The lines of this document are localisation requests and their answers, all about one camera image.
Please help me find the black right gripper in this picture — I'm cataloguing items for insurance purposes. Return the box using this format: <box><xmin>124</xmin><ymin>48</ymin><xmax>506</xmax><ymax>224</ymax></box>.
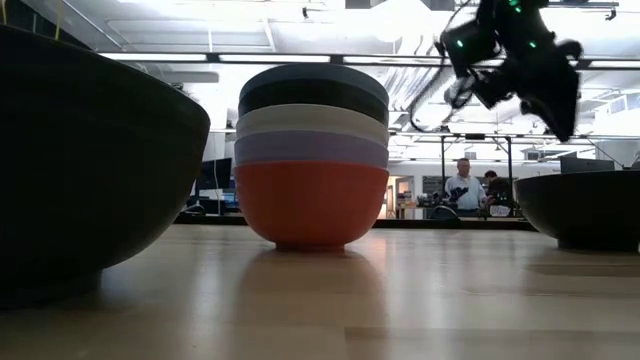
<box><xmin>472</xmin><ymin>34</ymin><xmax>584</xmax><ymax>141</ymax></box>

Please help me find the black bowl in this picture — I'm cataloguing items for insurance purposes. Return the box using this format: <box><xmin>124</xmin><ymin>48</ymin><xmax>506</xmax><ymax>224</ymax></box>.
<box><xmin>0</xmin><ymin>24</ymin><xmax>211</xmax><ymax>309</ymax></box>
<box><xmin>513</xmin><ymin>169</ymin><xmax>640</xmax><ymax>253</ymax></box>
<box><xmin>237</xmin><ymin>78</ymin><xmax>390</xmax><ymax>126</ymax></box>

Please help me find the blue bowl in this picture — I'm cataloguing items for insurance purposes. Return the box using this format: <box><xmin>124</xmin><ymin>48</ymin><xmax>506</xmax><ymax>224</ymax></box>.
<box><xmin>238</xmin><ymin>62</ymin><xmax>390</xmax><ymax>107</ymax></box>

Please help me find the white bowl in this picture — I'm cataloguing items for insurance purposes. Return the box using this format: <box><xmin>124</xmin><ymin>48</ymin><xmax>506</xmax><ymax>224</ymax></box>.
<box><xmin>235</xmin><ymin>103</ymin><xmax>390</xmax><ymax>147</ymax></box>

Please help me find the lavender bowl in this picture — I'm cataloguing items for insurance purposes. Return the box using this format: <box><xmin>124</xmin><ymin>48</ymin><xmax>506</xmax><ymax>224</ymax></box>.
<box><xmin>233</xmin><ymin>130</ymin><xmax>390</xmax><ymax>170</ymax></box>

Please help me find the black monitor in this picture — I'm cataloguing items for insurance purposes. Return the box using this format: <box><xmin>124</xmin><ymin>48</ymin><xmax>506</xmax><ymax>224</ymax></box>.
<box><xmin>558</xmin><ymin>155</ymin><xmax>616</xmax><ymax>175</ymax></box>
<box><xmin>194</xmin><ymin>157</ymin><xmax>234</xmax><ymax>191</ymax></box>

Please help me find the person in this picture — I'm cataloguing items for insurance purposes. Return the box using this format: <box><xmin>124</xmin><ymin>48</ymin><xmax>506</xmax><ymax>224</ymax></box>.
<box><xmin>443</xmin><ymin>157</ymin><xmax>489</xmax><ymax>219</ymax></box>
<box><xmin>482</xmin><ymin>169</ymin><xmax>514</xmax><ymax>219</ymax></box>

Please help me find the coral red bowl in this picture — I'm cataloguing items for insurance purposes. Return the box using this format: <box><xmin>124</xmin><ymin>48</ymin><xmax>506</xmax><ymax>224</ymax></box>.
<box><xmin>233</xmin><ymin>159</ymin><xmax>390</xmax><ymax>253</ymax></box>

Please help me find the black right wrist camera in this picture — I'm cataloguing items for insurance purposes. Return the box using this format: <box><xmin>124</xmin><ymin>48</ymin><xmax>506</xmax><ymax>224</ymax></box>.
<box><xmin>439</xmin><ymin>19</ymin><xmax>503</xmax><ymax>79</ymax></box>

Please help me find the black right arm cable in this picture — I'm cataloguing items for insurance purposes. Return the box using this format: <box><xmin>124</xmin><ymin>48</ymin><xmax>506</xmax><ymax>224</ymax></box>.
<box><xmin>408</xmin><ymin>0</ymin><xmax>481</xmax><ymax>135</ymax></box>

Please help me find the black aluminium table frame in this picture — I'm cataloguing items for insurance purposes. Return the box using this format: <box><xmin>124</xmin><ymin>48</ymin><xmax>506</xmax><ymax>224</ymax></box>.
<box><xmin>172</xmin><ymin>212</ymin><xmax>539</xmax><ymax>232</ymax></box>

